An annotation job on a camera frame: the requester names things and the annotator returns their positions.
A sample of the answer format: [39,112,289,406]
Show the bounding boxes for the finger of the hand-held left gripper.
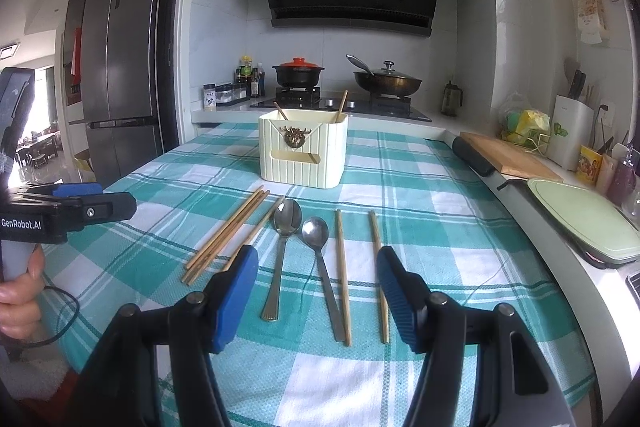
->
[22,183,104,204]
[65,192,137,233]

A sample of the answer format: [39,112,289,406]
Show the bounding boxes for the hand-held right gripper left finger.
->
[62,245,259,427]

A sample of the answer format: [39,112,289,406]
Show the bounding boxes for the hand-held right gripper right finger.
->
[376,246,576,427]

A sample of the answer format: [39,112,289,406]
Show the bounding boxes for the plain silver metal spoon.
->
[301,216,348,342]

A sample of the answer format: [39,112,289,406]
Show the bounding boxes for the cream ribbed utensil holder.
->
[258,109,349,190]

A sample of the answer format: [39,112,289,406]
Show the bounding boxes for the person's left forearm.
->
[0,347,73,427]

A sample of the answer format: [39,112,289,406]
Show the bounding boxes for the person's left hand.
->
[0,249,47,348]

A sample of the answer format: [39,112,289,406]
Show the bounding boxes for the teal checked tablecloth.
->
[42,122,598,427]

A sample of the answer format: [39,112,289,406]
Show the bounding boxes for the dark grey refrigerator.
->
[80,0,173,190]

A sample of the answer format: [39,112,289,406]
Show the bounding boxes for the black rolled mat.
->
[452,136,498,178]

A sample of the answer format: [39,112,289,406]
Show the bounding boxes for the black tray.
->
[496,177,608,270]

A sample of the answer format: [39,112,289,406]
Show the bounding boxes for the wooden cutting board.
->
[459,132,563,182]

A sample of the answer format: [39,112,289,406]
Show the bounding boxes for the yellow-capped sauce bottle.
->
[238,55,253,98]

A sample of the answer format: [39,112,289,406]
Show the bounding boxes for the dark glass jug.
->
[441,81,463,118]

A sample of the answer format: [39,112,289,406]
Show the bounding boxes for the pale green cutting board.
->
[527,177,640,268]

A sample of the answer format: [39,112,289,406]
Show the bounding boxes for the wok with glass lid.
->
[353,61,423,98]

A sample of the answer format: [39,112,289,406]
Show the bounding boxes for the yellow green plastic bags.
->
[500,94,551,142]

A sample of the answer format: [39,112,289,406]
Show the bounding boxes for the black clay pot red lid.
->
[272,57,326,88]

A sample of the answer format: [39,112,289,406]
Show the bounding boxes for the yellow packet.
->
[577,145,603,184]

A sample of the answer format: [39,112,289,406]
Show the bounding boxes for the white knife block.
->
[547,94,594,171]

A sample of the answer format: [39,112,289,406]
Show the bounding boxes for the pink packet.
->
[600,154,621,198]

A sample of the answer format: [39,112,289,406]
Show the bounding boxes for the kitchen knives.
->
[565,59,598,105]

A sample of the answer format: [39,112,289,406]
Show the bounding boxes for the hanging printed oven mitt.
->
[575,0,608,45]

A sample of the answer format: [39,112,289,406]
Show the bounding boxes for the black cable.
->
[0,284,82,363]

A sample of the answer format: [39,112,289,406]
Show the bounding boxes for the red wall hanging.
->
[70,27,83,78]

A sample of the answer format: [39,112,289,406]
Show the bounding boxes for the wire rack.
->
[522,132,551,155]

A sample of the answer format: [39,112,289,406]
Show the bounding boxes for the white wall socket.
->
[597,99,616,128]

